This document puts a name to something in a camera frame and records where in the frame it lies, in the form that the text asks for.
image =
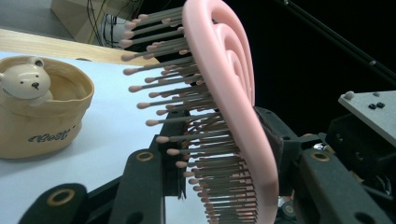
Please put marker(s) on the black metal stand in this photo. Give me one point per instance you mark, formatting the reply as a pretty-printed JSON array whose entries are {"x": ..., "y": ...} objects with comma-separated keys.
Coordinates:
[{"x": 342, "y": 40}]

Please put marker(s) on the tan cup with bear figure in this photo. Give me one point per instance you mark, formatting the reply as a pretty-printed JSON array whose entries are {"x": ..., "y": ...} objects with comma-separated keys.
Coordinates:
[{"x": 40, "y": 124}]

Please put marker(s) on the light wooden table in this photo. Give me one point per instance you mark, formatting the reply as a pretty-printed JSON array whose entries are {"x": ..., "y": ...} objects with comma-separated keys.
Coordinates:
[{"x": 46, "y": 45}]

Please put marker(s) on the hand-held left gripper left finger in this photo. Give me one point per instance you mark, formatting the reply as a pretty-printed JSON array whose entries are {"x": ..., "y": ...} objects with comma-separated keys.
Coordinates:
[{"x": 143, "y": 186}]

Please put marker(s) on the pink hairbrush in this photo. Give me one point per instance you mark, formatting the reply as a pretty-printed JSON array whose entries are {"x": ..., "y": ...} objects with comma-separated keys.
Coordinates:
[{"x": 230, "y": 93}]

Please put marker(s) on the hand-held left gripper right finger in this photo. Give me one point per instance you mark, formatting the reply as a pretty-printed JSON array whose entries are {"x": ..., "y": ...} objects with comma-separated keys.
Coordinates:
[{"x": 323, "y": 186}]

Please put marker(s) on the dark curtain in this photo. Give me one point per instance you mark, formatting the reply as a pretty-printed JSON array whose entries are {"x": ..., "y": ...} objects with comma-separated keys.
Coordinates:
[{"x": 295, "y": 62}]

